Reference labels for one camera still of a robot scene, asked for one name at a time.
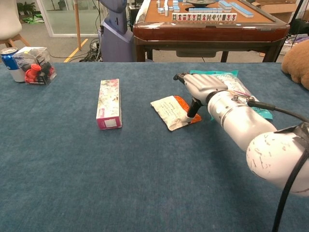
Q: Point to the clear box with red toy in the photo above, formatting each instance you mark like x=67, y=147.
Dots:
x=36, y=72

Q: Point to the blue white soda can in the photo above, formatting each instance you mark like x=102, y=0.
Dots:
x=9, y=65

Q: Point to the purple grey robot stand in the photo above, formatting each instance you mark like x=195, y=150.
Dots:
x=116, y=41

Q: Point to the dark wood mahjong table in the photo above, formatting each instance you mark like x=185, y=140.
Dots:
x=207, y=31

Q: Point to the teal transparent snack bag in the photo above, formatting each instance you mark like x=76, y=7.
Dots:
x=233, y=84

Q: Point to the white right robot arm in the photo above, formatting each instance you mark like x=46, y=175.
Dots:
x=241, y=120

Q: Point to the brown plush toy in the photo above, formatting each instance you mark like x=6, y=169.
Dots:
x=298, y=65

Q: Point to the pink floral carton box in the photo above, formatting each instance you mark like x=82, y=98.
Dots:
x=108, y=104

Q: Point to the white plastic basket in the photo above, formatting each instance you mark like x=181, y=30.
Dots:
x=286, y=48

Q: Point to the wooden pole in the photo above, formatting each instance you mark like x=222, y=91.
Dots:
x=77, y=24

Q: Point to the white chair with wooden legs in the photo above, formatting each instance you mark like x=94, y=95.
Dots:
x=8, y=19

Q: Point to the long blue-backed mahjong tile row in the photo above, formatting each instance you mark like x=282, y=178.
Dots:
x=241, y=9

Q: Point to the short blue-backed mahjong tile row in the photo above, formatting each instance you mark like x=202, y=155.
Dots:
x=205, y=10

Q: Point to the face-up mahjong tile row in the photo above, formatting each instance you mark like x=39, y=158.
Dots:
x=204, y=17

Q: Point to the blue table cloth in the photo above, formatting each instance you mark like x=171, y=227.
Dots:
x=120, y=181

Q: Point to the white orange snack packet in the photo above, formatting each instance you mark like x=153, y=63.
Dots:
x=169, y=111

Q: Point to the black tripod pole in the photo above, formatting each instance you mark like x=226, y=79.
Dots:
x=297, y=12

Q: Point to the green potted plant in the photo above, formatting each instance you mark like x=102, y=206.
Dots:
x=26, y=7

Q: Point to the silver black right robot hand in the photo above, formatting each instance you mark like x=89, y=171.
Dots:
x=202, y=84

